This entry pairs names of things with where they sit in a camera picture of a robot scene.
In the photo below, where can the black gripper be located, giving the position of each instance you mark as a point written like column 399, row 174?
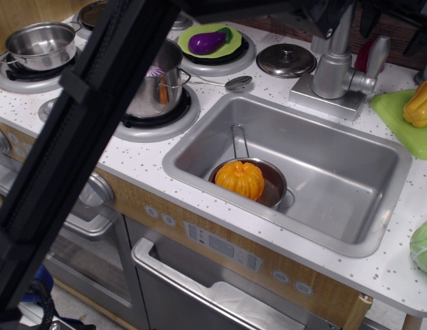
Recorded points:
column 410, row 11

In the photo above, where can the silver faucet lever handle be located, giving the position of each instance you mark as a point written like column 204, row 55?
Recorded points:
column 377, row 56

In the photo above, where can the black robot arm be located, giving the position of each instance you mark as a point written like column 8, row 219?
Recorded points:
column 96, row 92

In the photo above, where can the silver toy faucet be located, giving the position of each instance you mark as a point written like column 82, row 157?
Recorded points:
column 335, row 88

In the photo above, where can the yellow toy bell pepper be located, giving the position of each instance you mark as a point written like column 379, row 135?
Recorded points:
column 415, row 111

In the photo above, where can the steel pot lid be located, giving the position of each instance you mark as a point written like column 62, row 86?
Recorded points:
column 286, row 60

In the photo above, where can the green cutting board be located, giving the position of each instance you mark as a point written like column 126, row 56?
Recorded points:
column 389, row 107

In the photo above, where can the green round plate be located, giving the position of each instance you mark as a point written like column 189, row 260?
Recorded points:
column 227, row 49

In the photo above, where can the steel spoon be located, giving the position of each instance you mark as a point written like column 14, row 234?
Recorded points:
column 231, row 85

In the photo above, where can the silver toy sink basin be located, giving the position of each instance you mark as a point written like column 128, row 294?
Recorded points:
column 343, row 184

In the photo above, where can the rear right stove burner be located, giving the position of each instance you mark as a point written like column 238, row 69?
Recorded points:
column 235, row 63

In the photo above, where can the stove burner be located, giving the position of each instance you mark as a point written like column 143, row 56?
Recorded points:
column 165, row 127
column 22, row 81
column 235, row 63
column 83, row 30

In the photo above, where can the purple toy eggplant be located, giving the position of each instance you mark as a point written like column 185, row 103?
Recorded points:
column 209, row 42

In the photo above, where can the small steel saucepan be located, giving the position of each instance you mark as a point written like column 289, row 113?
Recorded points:
column 275, row 182

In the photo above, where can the orange toy pumpkin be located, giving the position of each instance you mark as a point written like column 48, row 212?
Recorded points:
column 242, row 178

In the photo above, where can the silver rear countertop knob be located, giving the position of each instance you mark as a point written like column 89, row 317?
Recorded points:
column 181, row 23

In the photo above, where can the silver countertop knob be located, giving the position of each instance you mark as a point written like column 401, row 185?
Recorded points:
column 181, row 23
column 46, row 108

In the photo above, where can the green toy cabbage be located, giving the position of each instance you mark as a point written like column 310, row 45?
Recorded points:
column 418, row 247

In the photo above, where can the purple toy onion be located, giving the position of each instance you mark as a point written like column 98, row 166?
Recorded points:
column 154, row 71

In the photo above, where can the tall steel stock pot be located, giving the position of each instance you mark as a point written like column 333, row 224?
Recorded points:
column 159, row 95

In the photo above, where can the front centre stove burner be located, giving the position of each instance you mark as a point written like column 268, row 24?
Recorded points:
column 165, row 127

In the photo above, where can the dishwasher control panel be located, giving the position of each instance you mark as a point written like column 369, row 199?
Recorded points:
column 223, row 247

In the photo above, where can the steel pan rear burner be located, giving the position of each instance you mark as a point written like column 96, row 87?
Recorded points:
column 89, row 15

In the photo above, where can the rear left stove burner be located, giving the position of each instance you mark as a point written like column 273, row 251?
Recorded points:
column 83, row 30

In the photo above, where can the toy dishwasher door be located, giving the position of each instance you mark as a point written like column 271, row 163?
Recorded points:
column 184, row 290

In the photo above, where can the silver oven knob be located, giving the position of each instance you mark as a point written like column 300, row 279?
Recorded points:
column 96, row 192

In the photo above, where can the toy oven door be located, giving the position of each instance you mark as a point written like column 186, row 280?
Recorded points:
column 91, row 259

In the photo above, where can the blue object on floor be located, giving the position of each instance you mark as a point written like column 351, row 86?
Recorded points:
column 40, row 289

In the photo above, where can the steel two-handled pot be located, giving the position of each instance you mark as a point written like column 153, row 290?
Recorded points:
column 41, row 46

